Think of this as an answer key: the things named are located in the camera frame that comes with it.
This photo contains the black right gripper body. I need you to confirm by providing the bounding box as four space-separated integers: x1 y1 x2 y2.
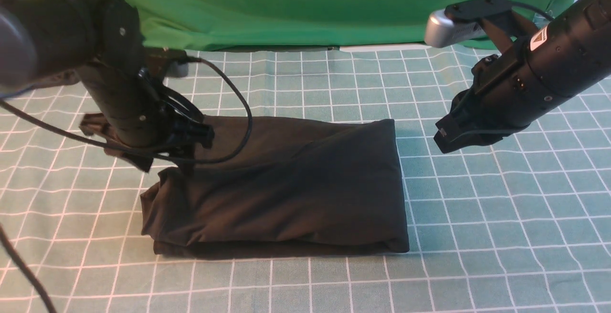
433 53 540 155

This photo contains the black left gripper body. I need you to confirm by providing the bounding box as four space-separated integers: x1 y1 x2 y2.
79 67 215 172

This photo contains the dark gray long-sleeve top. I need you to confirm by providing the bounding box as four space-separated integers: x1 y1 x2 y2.
140 116 410 260

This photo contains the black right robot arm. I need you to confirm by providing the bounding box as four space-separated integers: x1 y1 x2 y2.
425 0 611 154

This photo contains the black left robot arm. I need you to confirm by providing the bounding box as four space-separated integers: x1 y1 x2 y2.
1 0 214 173

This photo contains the green checkered tablecloth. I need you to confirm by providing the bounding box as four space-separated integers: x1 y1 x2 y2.
0 46 611 313

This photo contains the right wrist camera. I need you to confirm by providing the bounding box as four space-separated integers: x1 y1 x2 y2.
424 0 539 53

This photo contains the black left camera cable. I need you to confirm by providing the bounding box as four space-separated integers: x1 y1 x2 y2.
0 57 253 313

